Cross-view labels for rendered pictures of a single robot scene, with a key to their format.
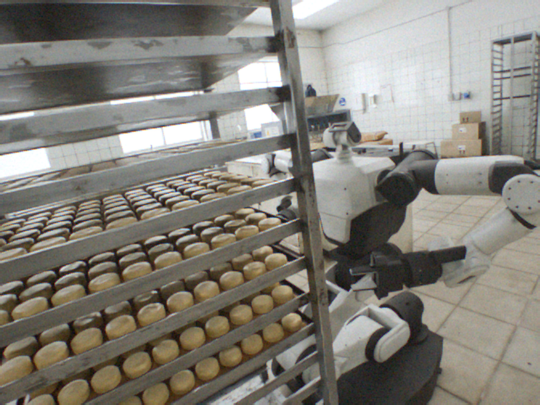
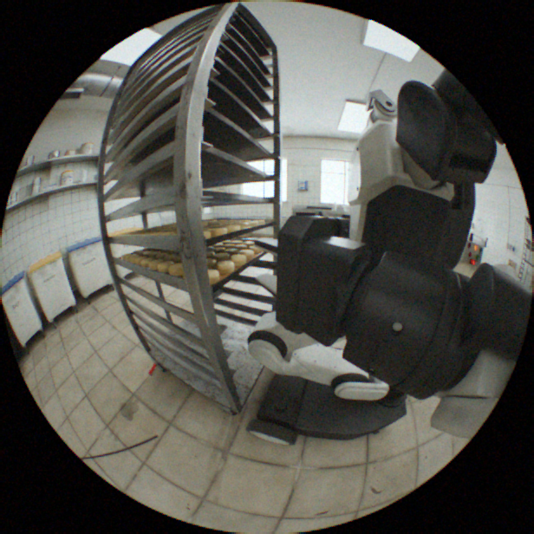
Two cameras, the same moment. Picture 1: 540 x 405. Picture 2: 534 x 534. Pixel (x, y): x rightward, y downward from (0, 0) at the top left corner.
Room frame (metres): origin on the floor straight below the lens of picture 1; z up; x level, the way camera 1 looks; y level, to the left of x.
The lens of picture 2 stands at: (0.53, -0.33, 0.83)
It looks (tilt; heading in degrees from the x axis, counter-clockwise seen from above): 21 degrees down; 50
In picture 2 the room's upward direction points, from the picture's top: straight up
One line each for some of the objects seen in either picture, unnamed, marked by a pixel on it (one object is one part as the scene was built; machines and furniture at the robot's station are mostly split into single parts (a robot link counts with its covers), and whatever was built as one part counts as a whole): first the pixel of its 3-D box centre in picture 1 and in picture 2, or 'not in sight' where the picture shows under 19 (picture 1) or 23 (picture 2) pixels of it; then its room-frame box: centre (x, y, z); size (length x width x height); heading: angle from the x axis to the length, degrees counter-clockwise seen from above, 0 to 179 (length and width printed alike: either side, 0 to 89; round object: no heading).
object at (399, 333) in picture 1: (374, 332); (361, 373); (0.99, -0.35, 0.28); 0.21 x 0.20 x 0.13; 119
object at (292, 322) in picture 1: (292, 322); (208, 276); (0.62, -0.01, 0.69); 0.05 x 0.05 x 0.02
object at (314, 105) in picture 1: (304, 107); not in sight; (2.54, -0.42, 1.25); 0.56 x 0.29 x 0.14; 119
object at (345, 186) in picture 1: (360, 196); (409, 201); (0.97, -0.32, 0.89); 0.34 x 0.30 x 0.36; 29
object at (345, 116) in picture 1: (308, 136); not in sight; (2.54, -0.42, 1.01); 0.72 x 0.33 x 0.34; 119
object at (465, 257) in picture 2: not in sight; (472, 253); (1.77, -0.83, 0.77); 0.24 x 0.04 x 0.14; 119
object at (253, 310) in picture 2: not in sight; (223, 302); (0.80, 0.40, 0.33); 0.64 x 0.03 x 0.03; 119
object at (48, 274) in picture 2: not in sight; (52, 287); (-1.13, 1.68, 0.38); 0.64 x 0.54 x 0.77; 127
